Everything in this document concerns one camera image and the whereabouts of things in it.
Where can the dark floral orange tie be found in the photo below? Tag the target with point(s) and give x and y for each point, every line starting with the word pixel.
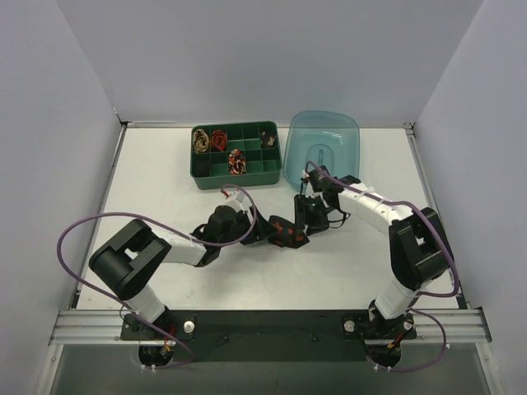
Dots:
pixel 287 234

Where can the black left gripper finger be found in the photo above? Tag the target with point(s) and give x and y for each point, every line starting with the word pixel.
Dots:
pixel 254 237
pixel 261 224

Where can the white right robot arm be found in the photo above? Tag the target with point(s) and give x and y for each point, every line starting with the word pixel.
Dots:
pixel 418 248

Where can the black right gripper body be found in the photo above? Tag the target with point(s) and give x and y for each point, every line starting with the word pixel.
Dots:
pixel 300 211

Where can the beige rolled tie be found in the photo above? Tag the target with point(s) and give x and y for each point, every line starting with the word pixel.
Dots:
pixel 201 141

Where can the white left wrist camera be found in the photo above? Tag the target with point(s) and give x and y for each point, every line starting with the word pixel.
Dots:
pixel 238 201

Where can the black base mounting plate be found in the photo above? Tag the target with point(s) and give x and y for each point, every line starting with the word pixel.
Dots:
pixel 285 335

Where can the green compartment organizer box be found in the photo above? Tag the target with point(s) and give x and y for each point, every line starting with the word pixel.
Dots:
pixel 245 154

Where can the red white rolled tie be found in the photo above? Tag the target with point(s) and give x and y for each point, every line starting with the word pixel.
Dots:
pixel 236 162

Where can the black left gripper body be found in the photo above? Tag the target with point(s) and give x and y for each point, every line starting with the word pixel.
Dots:
pixel 255 226

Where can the dark rolled tie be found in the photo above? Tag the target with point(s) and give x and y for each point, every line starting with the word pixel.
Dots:
pixel 268 139

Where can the aluminium front rail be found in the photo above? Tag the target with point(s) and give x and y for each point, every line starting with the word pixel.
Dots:
pixel 85 327

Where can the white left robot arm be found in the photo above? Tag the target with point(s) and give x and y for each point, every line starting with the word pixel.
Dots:
pixel 127 261

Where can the teal transparent plastic tub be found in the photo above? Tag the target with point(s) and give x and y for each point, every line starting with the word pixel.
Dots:
pixel 326 138

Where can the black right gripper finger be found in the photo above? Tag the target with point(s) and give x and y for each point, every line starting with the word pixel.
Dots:
pixel 302 205
pixel 317 224

